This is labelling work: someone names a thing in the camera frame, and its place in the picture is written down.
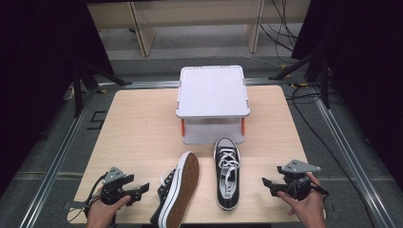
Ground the thin white floor cable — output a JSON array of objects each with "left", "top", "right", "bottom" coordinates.
[{"left": 240, "top": 54, "right": 283, "bottom": 69}]

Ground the aluminium floor rail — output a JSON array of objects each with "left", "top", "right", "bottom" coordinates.
[
  {"left": 312, "top": 91, "right": 403, "bottom": 228},
  {"left": 97, "top": 77, "right": 317, "bottom": 90},
  {"left": 18, "top": 89, "right": 98, "bottom": 228}
]

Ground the long black floor cable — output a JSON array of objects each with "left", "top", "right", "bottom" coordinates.
[{"left": 286, "top": 85, "right": 378, "bottom": 228}]

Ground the black metal stand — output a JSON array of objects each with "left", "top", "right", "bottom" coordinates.
[
  {"left": 71, "top": 60, "right": 133, "bottom": 118},
  {"left": 268, "top": 47, "right": 331, "bottom": 110}
]

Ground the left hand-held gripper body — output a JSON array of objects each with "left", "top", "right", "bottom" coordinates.
[{"left": 100, "top": 166, "right": 142, "bottom": 207}]

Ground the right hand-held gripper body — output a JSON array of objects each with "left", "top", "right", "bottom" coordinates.
[{"left": 280, "top": 159, "right": 321, "bottom": 201}]

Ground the beige wooden bench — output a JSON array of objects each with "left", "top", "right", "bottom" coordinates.
[{"left": 86, "top": 0, "right": 313, "bottom": 58}]

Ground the black hanging cable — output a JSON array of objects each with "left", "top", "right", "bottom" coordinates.
[
  {"left": 270, "top": 0, "right": 298, "bottom": 44},
  {"left": 259, "top": 23, "right": 295, "bottom": 53}
]

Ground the person's right hand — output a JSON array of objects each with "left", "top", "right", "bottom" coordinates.
[{"left": 277, "top": 172, "right": 327, "bottom": 228}]

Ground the black white canvas sneaker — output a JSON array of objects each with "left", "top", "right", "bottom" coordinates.
[
  {"left": 213, "top": 136, "right": 241, "bottom": 212},
  {"left": 149, "top": 150, "right": 201, "bottom": 228}
]

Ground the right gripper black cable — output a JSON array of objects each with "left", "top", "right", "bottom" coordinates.
[{"left": 312, "top": 184, "right": 331, "bottom": 197}]

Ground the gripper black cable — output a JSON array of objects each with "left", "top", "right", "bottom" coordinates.
[
  {"left": 312, "top": 184, "right": 331, "bottom": 197},
  {"left": 67, "top": 172, "right": 109, "bottom": 222}
]

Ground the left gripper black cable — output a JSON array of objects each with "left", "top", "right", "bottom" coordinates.
[{"left": 67, "top": 172, "right": 109, "bottom": 222}]

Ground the dark curtain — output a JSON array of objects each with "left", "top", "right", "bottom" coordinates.
[
  {"left": 0, "top": 0, "right": 115, "bottom": 198},
  {"left": 291, "top": 0, "right": 403, "bottom": 191}
]

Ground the person's left hand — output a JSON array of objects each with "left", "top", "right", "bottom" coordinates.
[{"left": 86, "top": 189, "right": 132, "bottom": 228}]

